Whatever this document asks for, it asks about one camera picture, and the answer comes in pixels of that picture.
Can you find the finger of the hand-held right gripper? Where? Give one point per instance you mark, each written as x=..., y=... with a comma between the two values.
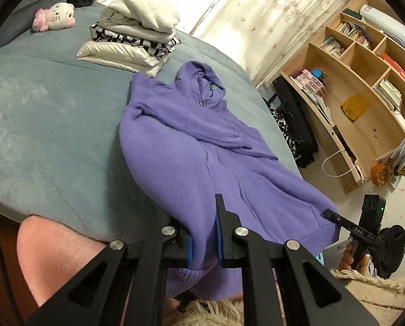
x=331, y=215

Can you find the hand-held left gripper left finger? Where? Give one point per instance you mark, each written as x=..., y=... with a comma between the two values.
x=189, y=249

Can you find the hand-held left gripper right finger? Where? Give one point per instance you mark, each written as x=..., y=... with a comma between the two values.
x=229, y=241

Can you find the purple zip hoodie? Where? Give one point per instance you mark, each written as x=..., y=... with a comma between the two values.
x=205, y=163

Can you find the person's right hand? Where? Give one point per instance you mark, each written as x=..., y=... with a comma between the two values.
x=348, y=258

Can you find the orange patterned box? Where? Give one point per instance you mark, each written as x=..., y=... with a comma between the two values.
x=379, y=175

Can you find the wooden bookshelf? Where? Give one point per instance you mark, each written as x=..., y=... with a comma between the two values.
x=362, y=135

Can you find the cream fuzzy fabric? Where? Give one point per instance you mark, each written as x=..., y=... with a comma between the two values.
x=375, y=295

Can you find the black white splotched cloth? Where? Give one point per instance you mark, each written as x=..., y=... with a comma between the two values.
x=284, y=125

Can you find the yellow pouch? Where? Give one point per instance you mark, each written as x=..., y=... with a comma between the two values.
x=355, y=107

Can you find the black case bag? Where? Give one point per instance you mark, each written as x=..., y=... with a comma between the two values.
x=294, y=115

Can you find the stack of papers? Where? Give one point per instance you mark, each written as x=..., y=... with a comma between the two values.
x=321, y=107

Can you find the row of white books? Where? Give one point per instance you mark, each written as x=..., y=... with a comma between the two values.
x=389, y=95

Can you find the person's bare leg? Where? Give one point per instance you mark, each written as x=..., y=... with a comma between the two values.
x=52, y=254

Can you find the pink drawer organizer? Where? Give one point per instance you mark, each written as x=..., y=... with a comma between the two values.
x=307, y=79

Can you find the blue toy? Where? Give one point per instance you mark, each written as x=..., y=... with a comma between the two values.
x=318, y=74

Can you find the white labelled box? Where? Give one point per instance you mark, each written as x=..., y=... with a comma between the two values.
x=265, y=86

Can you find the row of colourful books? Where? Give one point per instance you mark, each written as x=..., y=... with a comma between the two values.
x=353, y=32

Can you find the grey-blue bed blanket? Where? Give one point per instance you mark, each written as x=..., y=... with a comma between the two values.
x=52, y=125

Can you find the white appliance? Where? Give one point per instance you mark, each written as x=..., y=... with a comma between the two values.
x=389, y=23

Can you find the cream floral curtain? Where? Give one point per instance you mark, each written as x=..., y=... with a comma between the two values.
x=273, y=17

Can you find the black white patterned garment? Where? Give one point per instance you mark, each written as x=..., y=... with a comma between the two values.
x=148, y=46

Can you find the white cat plush toy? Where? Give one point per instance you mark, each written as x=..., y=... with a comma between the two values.
x=58, y=15

